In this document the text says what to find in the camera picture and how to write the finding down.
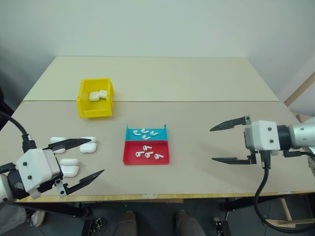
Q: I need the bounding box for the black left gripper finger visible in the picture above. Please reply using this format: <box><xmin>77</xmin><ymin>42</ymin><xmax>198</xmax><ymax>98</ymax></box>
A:
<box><xmin>63</xmin><ymin>169</ymin><xmax>106</xmax><ymax>196</ymax></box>
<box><xmin>44</xmin><ymin>138</ymin><xmax>93</xmax><ymax>151</ymax></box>

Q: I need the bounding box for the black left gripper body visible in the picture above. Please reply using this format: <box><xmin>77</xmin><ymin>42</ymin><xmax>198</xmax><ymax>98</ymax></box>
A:
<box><xmin>36</xmin><ymin>175</ymin><xmax>69</xmax><ymax>198</ymax></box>

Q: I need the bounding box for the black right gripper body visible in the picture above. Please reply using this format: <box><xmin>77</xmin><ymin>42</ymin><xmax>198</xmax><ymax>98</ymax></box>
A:
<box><xmin>242</xmin><ymin>124</ymin><xmax>262</xmax><ymax>155</ymax></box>

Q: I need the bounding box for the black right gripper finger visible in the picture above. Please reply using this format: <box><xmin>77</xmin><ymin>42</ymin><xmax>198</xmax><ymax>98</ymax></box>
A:
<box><xmin>211</xmin><ymin>150</ymin><xmax>258</xmax><ymax>165</ymax></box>
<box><xmin>209</xmin><ymin>115</ymin><xmax>252</xmax><ymax>132</ymax></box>

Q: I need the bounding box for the yellow plastic bin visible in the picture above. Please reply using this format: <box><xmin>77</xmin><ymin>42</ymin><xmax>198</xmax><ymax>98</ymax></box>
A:
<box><xmin>77</xmin><ymin>78</ymin><xmax>115</xmax><ymax>119</ymax></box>

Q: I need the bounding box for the brown cardboard box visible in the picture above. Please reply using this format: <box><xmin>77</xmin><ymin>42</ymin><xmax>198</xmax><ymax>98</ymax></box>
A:
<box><xmin>294</xmin><ymin>113</ymin><xmax>315</xmax><ymax>124</ymax></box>

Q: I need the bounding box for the white rounded object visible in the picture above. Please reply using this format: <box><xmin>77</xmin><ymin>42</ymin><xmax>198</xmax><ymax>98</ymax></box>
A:
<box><xmin>31</xmin><ymin>209</ymin><xmax>46</xmax><ymax>228</ymax></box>

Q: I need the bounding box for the black metal clamp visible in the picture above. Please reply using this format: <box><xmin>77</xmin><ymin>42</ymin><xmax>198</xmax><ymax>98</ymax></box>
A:
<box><xmin>212</xmin><ymin>216</ymin><xmax>232</xmax><ymax>236</ymax></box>
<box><xmin>85</xmin><ymin>215</ymin><xmax>105</xmax><ymax>236</ymax></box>

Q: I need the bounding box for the red and blue tray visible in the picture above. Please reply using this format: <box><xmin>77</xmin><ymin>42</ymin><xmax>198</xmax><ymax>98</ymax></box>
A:
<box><xmin>122</xmin><ymin>140</ymin><xmax>172</xmax><ymax>166</ymax></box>

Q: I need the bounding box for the dark brown rounded shape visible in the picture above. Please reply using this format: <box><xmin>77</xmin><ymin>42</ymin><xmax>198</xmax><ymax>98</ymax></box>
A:
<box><xmin>175</xmin><ymin>210</ymin><xmax>200</xmax><ymax>236</ymax></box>
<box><xmin>115</xmin><ymin>210</ymin><xmax>138</xmax><ymax>236</ymax></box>

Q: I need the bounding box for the light wooden beam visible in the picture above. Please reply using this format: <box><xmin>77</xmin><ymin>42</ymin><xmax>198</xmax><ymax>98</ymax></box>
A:
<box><xmin>284</xmin><ymin>71</ymin><xmax>315</xmax><ymax>107</ymax></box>

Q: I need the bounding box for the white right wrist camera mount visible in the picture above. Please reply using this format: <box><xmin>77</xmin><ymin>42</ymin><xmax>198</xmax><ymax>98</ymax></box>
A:
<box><xmin>245</xmin><ymin>119</ymin><xmax>281</xmax><ymax>151</ymax></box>

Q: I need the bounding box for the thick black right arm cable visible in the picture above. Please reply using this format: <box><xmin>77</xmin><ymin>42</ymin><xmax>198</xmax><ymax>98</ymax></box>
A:
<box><xmin>253</xmin><ymin>149</ymin><xmax>315</xmax><ymax>234</ymax></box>

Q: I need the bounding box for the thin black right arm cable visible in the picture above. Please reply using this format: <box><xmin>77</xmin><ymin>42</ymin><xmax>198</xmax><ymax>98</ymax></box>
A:
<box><xmin>282</xmin><ymin>150</ymin><xmax>315</xmax><ymax>158</ymax></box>

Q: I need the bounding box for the light wooden frame piece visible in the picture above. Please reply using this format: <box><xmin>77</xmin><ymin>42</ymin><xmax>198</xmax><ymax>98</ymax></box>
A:
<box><xmin>277</xmin><ymin>196</ymin><xmax>315</xmax><ymax>226</ymax></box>

